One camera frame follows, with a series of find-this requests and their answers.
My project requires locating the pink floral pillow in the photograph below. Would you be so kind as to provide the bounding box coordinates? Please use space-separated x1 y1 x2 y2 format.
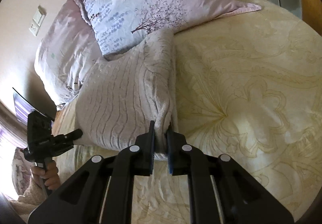
34 0 106 110

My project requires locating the tree print pillow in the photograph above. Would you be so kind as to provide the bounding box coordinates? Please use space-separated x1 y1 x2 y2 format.
67 0 262 58

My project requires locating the cream cable-knit sweater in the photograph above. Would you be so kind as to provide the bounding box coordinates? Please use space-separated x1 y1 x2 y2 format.
74 28 180 161

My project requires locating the yellow patterned bedspread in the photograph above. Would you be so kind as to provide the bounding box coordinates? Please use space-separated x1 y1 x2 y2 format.
50 0 322 224

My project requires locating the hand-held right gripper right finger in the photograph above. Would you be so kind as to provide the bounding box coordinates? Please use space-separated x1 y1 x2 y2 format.
166 123 295 224

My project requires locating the white fuzzy garment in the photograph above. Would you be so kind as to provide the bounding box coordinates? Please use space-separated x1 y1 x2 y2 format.
9 181 52 218

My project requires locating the bright window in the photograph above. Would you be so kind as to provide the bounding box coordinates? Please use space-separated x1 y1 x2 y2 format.
0 103 18 199

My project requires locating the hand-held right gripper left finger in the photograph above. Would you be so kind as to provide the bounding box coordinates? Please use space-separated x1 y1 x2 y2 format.
28 120 155 224

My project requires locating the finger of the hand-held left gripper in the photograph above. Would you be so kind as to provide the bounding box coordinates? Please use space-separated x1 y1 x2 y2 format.
57 129 84 151

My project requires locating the pink patterned cushion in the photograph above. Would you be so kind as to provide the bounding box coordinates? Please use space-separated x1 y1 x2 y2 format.
12 148 35 190

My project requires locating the white wall socket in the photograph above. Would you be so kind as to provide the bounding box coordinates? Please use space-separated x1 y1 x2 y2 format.
29 19 42 37

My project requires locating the person's left hand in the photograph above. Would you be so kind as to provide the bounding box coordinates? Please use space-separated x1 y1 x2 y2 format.
31 162 60 191

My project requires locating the white wall switch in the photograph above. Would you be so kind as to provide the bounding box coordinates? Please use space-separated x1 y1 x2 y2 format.
33 5 47 23

